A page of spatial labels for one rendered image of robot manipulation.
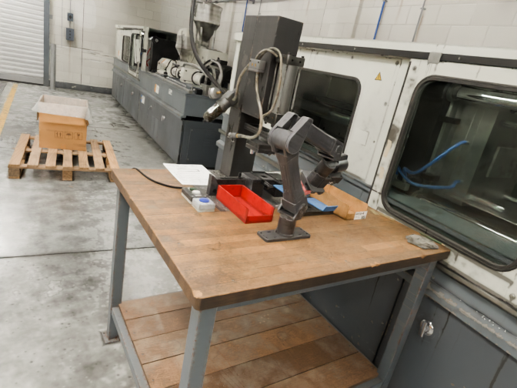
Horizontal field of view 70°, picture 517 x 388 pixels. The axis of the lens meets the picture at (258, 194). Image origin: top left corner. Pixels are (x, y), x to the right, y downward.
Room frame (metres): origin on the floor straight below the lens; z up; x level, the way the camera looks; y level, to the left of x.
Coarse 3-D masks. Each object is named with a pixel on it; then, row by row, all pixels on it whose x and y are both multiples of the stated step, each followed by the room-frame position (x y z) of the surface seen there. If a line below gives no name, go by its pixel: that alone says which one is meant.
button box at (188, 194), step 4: (132, 168) 1.64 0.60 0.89; (136, 168) 1.61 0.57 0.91; (140, 172) 1.56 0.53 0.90; (152, 180) 1.49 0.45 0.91; (160, 184) 1.47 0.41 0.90; (164, 184) 1.47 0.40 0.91; (176, 188) 1.47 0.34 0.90; (180, 188) 1.47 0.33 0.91; (184, 188) 1.41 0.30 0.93; (188, 188) 1.42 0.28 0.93; (196, 188) 1.44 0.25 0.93; (184, 192) 1.39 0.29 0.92; (188, 192) 1.37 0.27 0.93; (192, 192) 1.37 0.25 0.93; (200, 192) 1.39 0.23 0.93; (184, 196) 1.39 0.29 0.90; (188, 196) 1.35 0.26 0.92; (192, 196) 1.34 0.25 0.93; (196, 196) 1.35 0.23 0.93; (200, 196) 1.36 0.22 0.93; (204, 196) 1.37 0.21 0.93; (188, 200) 1.35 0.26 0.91
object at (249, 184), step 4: (244, 176) 1.60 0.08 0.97; (248, 180) 1.56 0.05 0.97; (248, 184) 1.56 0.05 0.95; (252, 184) 1.54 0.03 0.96; (256, 184) 1.55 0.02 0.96; (260, 184) 1.57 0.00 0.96; (272, 184) 1.60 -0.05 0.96; (248, 188) 1.56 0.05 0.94; (252, 188) 1.54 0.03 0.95; (256, 188) 1.56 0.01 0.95; (260, 188) 1.57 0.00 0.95; (264, 188) 1.69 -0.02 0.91; (272, 188) 1.64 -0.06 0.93; (256, 192) 1.56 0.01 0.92; (260, 192) 1.57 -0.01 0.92; (272, 192) 1.63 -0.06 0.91; (276, 192) 1.62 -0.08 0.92; (280, 192) 1.64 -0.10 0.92; (260, 196) 1.57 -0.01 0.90; (276, 196) 1.63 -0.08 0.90; (280, 196) 1.64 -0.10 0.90
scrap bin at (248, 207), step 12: (228, 192) 1.38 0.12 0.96; (240, 192) 1.52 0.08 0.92; (252, 192) 1.45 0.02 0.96; (228, 204) 1.36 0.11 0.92; (240, 204) 1.30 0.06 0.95; (252, 204) 1.43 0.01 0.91; (264, 204) 1.37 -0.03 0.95; (240, 216) 1.28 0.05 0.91; (252, 216) 1.27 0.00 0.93; (264, 216) 1.30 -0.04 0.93
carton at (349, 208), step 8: (328, 192) 1.77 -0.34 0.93; (336, 192) 1.73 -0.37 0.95; (344, 192) 1.69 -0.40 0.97; (320, 200) 1.65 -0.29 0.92; (328, 200) 1.61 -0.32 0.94; (336, 200) 1.57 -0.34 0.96; (344, 200) 1.68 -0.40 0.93; (352, 200) 1.64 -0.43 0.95; (360, 200) 1.61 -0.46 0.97; (336, 208) 1.56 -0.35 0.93; (344, 208) 1.53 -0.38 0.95; (352, 208) 1.63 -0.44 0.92; (360, 208) 1.60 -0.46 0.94; (344, 216) 1.51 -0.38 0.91; (352, 216) 1.53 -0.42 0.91; (360, 216) 1.56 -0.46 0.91
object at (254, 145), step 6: (246, 126) 1.76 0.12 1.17; (252, 126) 1.72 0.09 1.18; (258, 126) 1.81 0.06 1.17; (264, 126) 1.78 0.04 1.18; (264, 132) 1.63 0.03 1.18; (264, 138) 1.63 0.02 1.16; (246, 144) 1.61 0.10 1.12; (252, 144) 1.58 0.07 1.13; (258, 144) 1.55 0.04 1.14; (264, 144) 1.57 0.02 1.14; (252, 150) 1.61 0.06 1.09; (258, 150) 1.54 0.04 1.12; (264, 150) 1.56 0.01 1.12; (270, 150) 1.57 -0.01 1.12
